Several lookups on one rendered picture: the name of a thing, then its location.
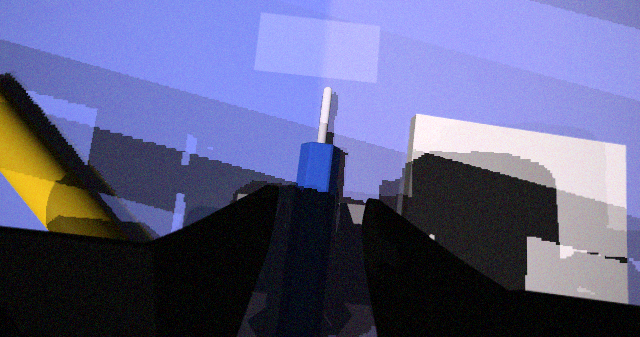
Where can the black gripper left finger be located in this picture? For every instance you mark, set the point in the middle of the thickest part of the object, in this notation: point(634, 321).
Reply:
point(196, 281)

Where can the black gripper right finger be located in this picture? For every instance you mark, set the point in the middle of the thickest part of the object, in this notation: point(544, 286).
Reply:
point(418, 288)

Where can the dark blue stylus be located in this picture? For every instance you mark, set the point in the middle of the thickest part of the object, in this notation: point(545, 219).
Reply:
point(303, 287)

